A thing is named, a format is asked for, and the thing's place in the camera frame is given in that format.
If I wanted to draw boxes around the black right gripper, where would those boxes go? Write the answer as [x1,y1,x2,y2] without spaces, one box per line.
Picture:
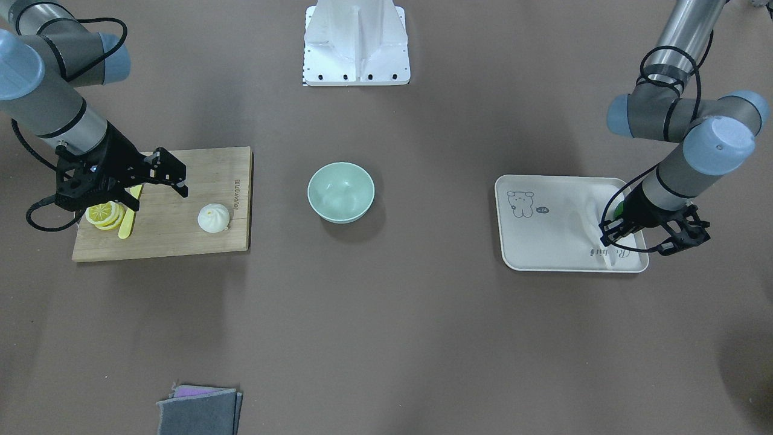
[56,124,188,212]

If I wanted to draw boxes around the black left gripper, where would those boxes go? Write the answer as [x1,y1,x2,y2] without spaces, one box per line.
[599,187,671,246]

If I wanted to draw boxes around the white steamed bun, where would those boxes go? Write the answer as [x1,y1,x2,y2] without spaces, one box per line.
[196,203,230,233]

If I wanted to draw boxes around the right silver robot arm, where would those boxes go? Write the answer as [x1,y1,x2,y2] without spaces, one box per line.
[1,1,188,211]

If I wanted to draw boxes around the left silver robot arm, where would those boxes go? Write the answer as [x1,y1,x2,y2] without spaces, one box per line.
[599,1,771,256]

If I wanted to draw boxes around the mint green bowl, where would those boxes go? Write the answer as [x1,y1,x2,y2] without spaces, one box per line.
[307,162,376,225]

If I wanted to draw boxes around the green lime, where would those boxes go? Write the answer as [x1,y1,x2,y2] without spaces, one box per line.
[612,202,624,221]

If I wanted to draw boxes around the yellow plastic knife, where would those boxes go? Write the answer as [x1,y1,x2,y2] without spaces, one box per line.
[118,184,144,240]

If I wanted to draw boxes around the yellow lemon slices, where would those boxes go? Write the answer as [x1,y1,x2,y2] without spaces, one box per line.
[85,201,126,231]

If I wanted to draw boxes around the white rectangular serving tray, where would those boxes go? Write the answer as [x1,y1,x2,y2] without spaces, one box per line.
[494,175,649,273]

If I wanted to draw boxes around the bamboo cutting board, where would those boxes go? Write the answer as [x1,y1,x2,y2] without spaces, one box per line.
[72,147,253,263]

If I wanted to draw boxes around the grey folded cloth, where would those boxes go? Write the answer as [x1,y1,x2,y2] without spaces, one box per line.
[156,388,243,434]

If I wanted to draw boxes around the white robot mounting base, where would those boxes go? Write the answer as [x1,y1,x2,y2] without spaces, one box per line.
[302,1,411,86]

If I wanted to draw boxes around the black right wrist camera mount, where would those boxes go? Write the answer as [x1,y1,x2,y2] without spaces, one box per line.
[54,146,113,211]

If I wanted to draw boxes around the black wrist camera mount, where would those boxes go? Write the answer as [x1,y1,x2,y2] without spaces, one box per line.
[655,202,711,256]
[54,146,113,211]

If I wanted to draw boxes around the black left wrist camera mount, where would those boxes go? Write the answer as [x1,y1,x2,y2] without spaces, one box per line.
[655,202,711,256]

